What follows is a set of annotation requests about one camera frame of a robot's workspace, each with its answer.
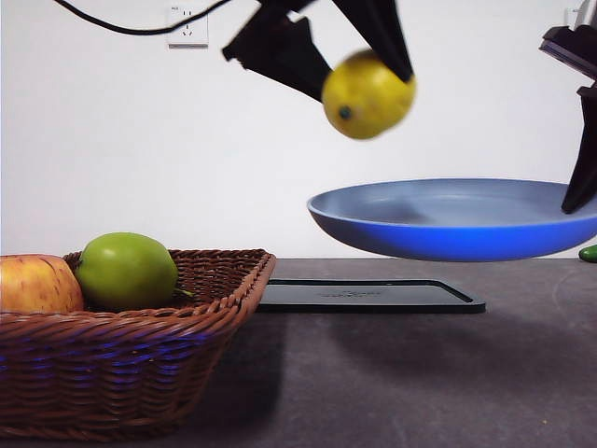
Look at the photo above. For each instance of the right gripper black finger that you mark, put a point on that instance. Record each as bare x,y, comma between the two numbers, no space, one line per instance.
585,154

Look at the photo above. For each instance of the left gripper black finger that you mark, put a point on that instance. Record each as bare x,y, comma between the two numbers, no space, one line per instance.
382,32
284,56

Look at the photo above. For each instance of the yellow lemon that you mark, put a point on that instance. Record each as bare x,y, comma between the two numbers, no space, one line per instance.
368,98

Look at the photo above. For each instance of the blue round plate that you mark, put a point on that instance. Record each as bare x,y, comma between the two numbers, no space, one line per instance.
443,233

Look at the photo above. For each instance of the brown woven wicker basket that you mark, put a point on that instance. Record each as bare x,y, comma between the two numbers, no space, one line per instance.
116,364

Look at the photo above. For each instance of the dark green vegetable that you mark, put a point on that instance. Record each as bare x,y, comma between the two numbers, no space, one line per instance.
589,255

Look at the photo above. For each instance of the black flat tray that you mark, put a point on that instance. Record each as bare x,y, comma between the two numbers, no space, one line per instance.
373,303

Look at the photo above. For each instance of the green apple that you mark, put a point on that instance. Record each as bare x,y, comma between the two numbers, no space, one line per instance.
121,270

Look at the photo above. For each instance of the red and yellow apple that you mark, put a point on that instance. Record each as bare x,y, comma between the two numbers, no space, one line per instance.
32,284

